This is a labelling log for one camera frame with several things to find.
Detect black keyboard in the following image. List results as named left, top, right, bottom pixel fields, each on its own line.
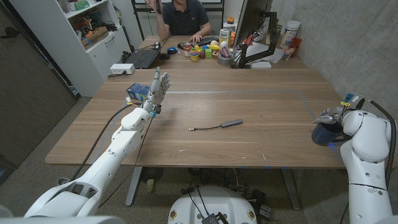
left=191, top=35, right=220, bottom=47

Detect small blue box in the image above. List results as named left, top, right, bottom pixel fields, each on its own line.
left=126, top=83, right=151, bottom=102

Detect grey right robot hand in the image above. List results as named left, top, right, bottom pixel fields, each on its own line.
left=312, top=105, right=351, bottom=125

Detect black computer monitor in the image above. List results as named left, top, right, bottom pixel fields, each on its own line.
left=233, top=0, right=274, bottom=47

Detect black floor fan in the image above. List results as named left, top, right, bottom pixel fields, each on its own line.
left=140, top=167, right=165, bottom=183

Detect grey table leg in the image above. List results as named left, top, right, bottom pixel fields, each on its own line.
left=124, top=167, right=143, bottom=207
left=281, top=169, right=302, bottom=211

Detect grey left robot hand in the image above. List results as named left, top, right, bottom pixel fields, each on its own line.
left=141, top=66, right=171, bottom=114

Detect dark blue mug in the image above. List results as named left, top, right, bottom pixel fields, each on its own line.
left=311, top=119, right=354, bottom=147

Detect black laptop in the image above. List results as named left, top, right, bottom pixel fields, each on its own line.
left=124, top=35, right=170, bottom=70

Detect green box on shelf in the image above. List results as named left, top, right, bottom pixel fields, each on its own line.
left=73, top=0, right=90, bottom=11

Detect white paper sheet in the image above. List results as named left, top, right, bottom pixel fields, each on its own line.
left=245, top=42, right=284, bottom=65

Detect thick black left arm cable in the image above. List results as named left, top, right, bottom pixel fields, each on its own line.
left=70, top=103, right=141, bottom=182

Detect cardboard box of toys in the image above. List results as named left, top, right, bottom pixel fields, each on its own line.
left=80, top=26, right=109, bottom=50

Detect red plastic cup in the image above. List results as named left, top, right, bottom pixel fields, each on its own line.
left=289, top=37, right=302, bottom=58

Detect grey USB hub with cable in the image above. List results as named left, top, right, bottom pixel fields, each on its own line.
left=188, top=118, right=244, bottom=131

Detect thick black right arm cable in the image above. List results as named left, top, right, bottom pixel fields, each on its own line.
left=354, top=98, right=397, bottom=187

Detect clear glass with items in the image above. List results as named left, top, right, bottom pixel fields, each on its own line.
left=282, top=45, right=295, bottom=60

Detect flat white box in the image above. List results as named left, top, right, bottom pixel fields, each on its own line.
left=250, top=61, right=272, bottom=70

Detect white shelf cabinet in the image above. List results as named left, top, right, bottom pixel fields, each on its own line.
left=8, top=0, right=133, bottom=97

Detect grey duct tape roll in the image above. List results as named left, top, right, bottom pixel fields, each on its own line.
left=216, top=52, right=234, bottom=66

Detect white drink carton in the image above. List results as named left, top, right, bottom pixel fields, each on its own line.
left=219, top=28, right=231, bottom=47

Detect person in dark polo shirt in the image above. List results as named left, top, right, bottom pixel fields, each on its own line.
left=144, top=0, right=212, bottom=43

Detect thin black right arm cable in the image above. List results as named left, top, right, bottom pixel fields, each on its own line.
left=340, top=202, right=351, bottom=224

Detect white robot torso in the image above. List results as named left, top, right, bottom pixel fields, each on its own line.
left=167, top=185, right=258, bottom=224

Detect black door handle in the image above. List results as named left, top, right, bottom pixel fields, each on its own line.
left=0, top=26, right=20, bottom=40

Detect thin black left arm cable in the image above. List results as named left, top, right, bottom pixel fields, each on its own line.
left=98, top=116, right=155, bottom=209

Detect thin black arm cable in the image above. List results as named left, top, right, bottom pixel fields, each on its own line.
left=98, top=116, right=155, bottom=209
left=340, top=202, right=351, bottom=224

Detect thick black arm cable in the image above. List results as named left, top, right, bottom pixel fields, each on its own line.
left=354, top=98, right=397, bottom=187
left=70, top=103, right=141, bottom=182

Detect white wipes canister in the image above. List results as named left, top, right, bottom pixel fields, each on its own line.
left=279, top=20, right=302, bottom=49

